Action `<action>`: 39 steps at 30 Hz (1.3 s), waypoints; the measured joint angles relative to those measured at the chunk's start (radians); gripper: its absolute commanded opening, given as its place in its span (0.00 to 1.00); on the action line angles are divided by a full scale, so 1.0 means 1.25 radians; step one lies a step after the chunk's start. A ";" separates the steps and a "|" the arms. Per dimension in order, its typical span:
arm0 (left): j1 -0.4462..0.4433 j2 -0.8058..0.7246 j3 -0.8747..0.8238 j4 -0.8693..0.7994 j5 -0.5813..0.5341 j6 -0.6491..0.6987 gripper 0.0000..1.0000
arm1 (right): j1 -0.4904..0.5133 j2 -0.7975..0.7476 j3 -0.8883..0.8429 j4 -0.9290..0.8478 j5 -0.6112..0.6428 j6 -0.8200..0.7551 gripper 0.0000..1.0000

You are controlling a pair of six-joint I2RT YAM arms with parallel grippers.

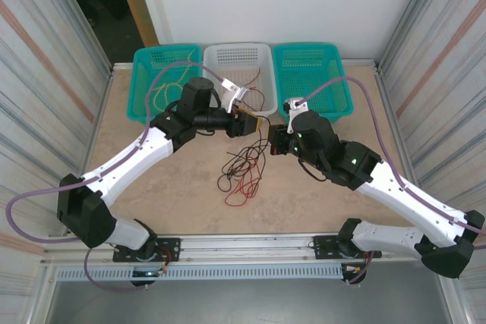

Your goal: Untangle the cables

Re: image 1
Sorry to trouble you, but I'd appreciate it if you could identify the black cable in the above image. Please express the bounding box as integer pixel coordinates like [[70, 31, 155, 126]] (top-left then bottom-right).
[[221, 137, 269, 179], [216, 149, 267, 193], [242, 117, 273, 162]]

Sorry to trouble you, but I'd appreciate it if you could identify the teal plastic basket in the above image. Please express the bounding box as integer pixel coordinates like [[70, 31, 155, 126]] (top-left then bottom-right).
[[272, 42, 356, 125], [126, 43, 204, 127]]

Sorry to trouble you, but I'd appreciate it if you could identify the white plastic basket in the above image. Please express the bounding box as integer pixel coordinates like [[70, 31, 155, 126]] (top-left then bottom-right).
[[201, 42, 279, 117]]

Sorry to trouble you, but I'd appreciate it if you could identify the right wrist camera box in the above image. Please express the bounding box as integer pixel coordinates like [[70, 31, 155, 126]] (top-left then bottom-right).
[[282, 96, 306, 135]]

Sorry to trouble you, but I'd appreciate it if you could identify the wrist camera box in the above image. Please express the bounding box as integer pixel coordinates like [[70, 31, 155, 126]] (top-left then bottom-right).
[[282, 96, 306, 135], [221, 78, 249, 114]]

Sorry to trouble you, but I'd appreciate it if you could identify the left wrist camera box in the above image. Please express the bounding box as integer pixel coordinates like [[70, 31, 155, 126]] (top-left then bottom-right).
[[221, 78, 249, 114]]

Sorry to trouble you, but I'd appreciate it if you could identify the aluminium mounting rail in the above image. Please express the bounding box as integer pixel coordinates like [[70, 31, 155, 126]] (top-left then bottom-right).
[[41, 231, 453, 266]]

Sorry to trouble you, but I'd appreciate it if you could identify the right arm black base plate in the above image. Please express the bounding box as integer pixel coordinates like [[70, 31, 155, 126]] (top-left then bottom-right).
[[311, 232, 383, 261]]

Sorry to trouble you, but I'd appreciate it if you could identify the grey slotted cable duct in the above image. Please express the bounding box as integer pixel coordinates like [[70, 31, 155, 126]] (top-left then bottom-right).
[[55, 265, 345, 282]]

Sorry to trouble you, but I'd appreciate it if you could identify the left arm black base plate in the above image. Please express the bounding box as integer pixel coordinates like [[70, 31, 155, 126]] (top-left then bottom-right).
[[112, 237, 181, 263]]

